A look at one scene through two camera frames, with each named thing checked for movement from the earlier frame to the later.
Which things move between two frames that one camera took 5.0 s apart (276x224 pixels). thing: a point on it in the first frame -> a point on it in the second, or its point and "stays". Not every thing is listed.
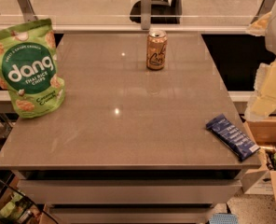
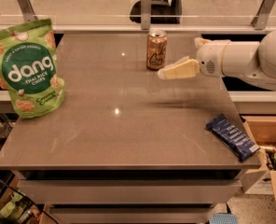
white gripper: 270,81 -> 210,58
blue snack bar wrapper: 231,136 stays
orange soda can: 157,45 stays
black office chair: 162,12 stays
